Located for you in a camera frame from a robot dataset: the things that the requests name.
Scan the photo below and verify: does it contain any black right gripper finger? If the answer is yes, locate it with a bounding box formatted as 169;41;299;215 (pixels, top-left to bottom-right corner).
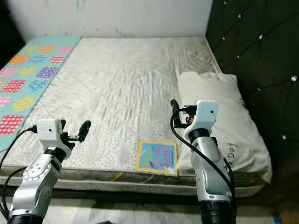
170;98;181;126

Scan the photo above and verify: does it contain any beige printed pillow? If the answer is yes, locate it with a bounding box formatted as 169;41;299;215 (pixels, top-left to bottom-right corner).
176;70;273;184

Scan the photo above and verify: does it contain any blue book with yellow border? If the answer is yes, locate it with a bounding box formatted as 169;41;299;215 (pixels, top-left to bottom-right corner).
135;140;178;177

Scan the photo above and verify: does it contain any grey quilted mattress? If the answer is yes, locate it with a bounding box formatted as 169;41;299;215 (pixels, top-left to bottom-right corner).
0;36;269;199

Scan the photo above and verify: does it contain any teal mat with colourful shapes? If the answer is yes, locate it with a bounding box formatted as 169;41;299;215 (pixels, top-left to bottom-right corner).
0;35;83;153

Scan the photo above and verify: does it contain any black tufted headboard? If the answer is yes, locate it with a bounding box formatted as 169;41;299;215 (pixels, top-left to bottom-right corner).
206;0;299;201

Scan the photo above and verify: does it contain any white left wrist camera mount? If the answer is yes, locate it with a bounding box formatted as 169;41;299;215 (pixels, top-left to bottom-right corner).
36;119;64;150

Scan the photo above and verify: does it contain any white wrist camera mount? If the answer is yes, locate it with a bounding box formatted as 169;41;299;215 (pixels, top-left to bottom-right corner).
190;99;220;132
36;119;64;150

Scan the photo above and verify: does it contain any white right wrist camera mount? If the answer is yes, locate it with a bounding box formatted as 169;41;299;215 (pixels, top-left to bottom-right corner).
190;99;220;132

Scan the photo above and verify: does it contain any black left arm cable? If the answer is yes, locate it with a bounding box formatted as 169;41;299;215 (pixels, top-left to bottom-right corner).
3;165;31;219
0;124;38;220

